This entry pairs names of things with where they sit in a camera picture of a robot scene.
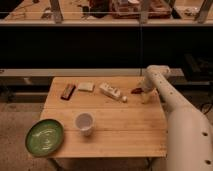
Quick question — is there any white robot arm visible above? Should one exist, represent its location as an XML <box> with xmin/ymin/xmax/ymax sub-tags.
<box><xmin>141</xmin><ymin>65</ymin><xmax>213</xmax><ymax>171</ymax></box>

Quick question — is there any green plate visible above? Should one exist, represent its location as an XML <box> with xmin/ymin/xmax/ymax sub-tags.
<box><xmin>25</xmin><ymin>119</ymin><xmax>64</xmax><ymax>157</ymax></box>

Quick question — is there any white bottle lying down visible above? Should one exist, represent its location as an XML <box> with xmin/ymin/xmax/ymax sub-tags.
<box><xmin>99</xmin><ymin>83</ymin><xmax>127</xmax><ymax>103</ymax></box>

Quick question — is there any dark brown rectangular bar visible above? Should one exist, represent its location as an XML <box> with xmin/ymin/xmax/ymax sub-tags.
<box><xmin>61</xmin><ymin>84</ymin><xmax>76</xmax><ymax>100</ymax></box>

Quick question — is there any beige sponge block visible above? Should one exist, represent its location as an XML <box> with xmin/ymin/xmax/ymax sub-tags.
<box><xmin>78</xmin><ymin>82</ymin><xmax>94</xmax><ymax>92</ymax></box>

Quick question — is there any white ceramic cup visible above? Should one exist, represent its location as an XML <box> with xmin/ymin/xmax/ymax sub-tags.
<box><xmin>74</xmin><ymin>113</ymin><xmax>95</xmax><ymax>136</ymax></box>

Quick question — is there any wooden folding table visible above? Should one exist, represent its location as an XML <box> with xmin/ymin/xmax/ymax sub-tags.
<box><xmin>40</xmin><ymin>77</ymin><xmax>167</xmax><ymax>159</ymax></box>

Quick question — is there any red pepper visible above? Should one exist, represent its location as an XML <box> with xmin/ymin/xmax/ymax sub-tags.
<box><xmin>131</xmin><ymin>88</ymin><xmax>143</xmax><ymax>94</ymax></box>

